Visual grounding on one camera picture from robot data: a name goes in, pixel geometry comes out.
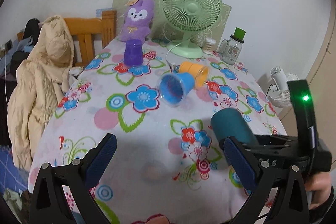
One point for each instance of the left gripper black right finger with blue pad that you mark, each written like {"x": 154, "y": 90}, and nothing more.
{"x": 260, "y": 176}

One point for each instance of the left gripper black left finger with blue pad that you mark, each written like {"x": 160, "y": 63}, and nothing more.
{"x": 49, "y": 203}

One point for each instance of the dark teal cup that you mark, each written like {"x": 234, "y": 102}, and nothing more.
{"x": 229, "y": 122}

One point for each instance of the orange plastic cup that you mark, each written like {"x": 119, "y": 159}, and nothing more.
{"x": 199, "y": 72}

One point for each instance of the blue plastic cup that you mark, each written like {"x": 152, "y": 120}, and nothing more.
{"x": 174, "y": 87}

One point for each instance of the purple plastic cup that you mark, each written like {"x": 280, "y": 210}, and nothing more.
{"x": 133, "y": 55}

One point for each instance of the person's hand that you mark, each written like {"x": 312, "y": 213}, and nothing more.
{"x": 320, "y": 185}

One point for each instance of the white floor fan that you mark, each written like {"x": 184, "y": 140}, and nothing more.
{"x": 280, "y": 95}

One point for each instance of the beige puffer jacket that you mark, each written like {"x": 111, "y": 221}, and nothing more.
{"x": 42, "y": 80}

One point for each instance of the floral tablecloth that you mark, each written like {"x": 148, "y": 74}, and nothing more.
{"x": 168, "y": 165}

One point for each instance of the glass mason jar mug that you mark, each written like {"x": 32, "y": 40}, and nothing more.
{"x": 230, "y": 49}

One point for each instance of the green cap on jar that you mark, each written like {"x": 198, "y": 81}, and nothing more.
{"x": 239, "y": 33}

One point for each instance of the wooden chair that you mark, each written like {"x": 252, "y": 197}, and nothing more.
{"x": 89, "y": 35}

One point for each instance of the purple plush bunny toy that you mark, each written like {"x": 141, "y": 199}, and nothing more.
{"x": 137, "y": 20}

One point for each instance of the green desk fan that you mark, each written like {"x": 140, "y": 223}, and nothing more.
{"x": 190, "y": 17}

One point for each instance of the beige cartoon wall poster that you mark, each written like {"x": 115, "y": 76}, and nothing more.
{"x": 160, "y": 29}

